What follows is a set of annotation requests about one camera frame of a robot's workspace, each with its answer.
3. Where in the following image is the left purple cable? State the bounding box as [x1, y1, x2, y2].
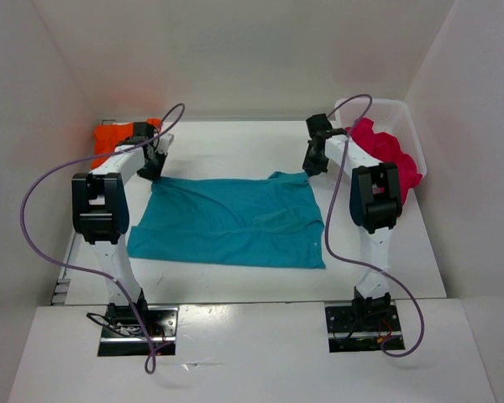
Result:
[19, 102, 186, 374]

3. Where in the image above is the purple cable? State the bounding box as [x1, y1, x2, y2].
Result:
[19, 102, 186, 374]
[323, 94, 425, 358]

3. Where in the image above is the white plastic basket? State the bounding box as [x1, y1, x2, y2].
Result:
[333, 97, 428, 177]

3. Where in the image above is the teal t shirt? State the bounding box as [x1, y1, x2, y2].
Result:
[127, 171, 326, 270]

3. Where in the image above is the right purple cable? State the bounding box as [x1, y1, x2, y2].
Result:
[323, 94, 425, 358]

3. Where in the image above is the pink t shirt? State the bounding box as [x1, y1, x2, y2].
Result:
[351, 118, 423, 204]

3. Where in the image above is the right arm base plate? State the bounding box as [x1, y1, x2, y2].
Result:
[324, 302, 405, 353]

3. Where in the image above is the orange t shirt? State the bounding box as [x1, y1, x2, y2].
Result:
[91, 118, 162, 170]

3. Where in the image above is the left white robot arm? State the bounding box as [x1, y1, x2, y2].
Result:
[71, 122, 174, 337]

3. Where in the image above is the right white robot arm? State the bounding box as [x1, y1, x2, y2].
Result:
[303, 113, 402, 330]

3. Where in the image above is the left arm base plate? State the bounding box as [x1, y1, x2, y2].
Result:
[87, 306, 179, 357]

